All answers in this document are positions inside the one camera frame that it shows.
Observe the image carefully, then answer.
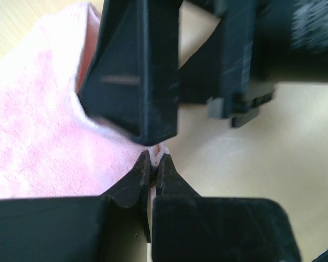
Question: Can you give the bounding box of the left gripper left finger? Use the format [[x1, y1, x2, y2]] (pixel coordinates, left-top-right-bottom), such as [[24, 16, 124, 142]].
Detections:
[[0, 152, 151, 261]]

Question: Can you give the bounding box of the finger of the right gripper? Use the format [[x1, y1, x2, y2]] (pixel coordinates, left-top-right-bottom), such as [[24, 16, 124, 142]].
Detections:
[[79, 1, 180, 146]]

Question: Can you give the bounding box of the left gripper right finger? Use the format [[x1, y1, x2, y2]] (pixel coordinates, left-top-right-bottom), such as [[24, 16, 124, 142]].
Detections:
[[151, 154, 301, 261]]

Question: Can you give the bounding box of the pink towel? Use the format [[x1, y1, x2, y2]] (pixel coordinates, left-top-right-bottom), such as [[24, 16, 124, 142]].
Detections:
[[0, 2, 170, 199]]

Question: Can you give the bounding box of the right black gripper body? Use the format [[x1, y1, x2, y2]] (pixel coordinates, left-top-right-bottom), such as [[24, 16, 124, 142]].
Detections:
[[179, 1, 328, 128]]

